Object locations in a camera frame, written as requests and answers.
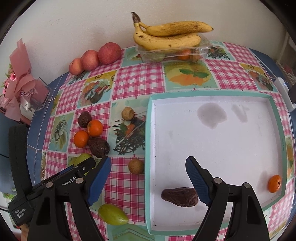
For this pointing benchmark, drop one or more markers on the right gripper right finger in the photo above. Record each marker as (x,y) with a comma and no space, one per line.
(200,179)

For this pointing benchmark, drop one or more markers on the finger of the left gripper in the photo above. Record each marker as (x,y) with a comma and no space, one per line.
(81,168)

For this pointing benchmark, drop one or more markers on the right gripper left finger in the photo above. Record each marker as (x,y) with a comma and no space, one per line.
(96,179)

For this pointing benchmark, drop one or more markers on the green mango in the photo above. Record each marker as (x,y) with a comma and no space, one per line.
(112,215)
(82,158)

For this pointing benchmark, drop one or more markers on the orange tangerine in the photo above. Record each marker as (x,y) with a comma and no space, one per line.
(94,128)
(81,139)
(274,184)

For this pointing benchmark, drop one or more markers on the green mango front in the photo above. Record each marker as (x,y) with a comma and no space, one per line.
(112,215)

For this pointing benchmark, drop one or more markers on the brown round kiwi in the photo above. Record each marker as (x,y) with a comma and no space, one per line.
(136,166)

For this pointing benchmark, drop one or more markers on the small dark avocado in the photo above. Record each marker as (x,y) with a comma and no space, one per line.
(84,119)

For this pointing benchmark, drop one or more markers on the white tray with teal rim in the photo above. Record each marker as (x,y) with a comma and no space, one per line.
(236,135)

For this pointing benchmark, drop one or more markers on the pink checkered fruit tablecloth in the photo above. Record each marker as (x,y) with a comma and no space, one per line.
(124,189)

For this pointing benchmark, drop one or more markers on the orange tangerine at tray corner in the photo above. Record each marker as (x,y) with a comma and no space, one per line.
(274,184)

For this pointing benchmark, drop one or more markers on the clear acrylic box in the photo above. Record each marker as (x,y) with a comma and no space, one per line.
(36,98)

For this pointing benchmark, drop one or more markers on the small orange-red apple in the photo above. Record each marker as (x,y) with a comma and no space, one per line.
(76,67)

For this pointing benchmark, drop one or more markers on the middle red apple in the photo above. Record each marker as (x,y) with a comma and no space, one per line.
(90,60)

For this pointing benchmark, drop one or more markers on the large red apple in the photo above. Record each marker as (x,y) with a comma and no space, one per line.
(109,53)

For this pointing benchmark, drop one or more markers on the white power strip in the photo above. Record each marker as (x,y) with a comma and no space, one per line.
(283,89)

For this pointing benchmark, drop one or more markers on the black power adapter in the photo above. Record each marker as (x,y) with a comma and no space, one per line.
(292,94)

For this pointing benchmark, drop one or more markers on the clear plastic fruit container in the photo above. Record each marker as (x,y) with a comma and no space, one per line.
(192,54)

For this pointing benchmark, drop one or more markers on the lower yellow banana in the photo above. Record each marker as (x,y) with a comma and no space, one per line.
(150,42)

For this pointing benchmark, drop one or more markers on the yellow banana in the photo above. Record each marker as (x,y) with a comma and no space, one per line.
(174,28)
(150,42)

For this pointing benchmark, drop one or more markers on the white shelf unit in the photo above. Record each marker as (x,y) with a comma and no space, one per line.
(286,59)

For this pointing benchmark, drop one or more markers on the upper yellow banana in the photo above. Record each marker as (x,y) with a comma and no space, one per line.
(174,28)

